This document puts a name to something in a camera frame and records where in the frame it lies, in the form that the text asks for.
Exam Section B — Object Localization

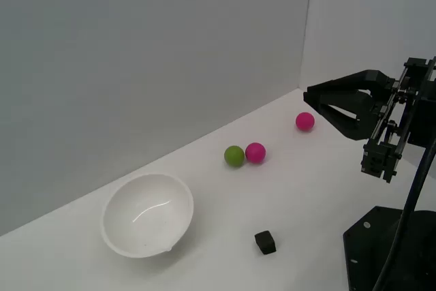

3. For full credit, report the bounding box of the green ball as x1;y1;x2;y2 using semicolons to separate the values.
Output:
223;145;246;168

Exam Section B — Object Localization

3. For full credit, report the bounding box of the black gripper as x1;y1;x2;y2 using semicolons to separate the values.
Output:
304;56;436;185

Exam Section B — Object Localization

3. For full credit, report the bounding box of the black foam box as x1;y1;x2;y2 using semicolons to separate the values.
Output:
254;230;277;256

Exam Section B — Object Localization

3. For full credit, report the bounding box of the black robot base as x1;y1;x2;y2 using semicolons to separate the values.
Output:
342;205;436;291

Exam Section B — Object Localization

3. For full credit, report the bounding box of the thick black camera cable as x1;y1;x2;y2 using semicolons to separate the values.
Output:
371;140;436;291

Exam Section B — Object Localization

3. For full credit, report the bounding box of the pink ball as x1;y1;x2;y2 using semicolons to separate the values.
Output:
295;111;315;132
245;142;267;164

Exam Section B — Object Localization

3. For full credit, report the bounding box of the white bowl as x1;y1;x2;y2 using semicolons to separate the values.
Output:
100;173;194;260

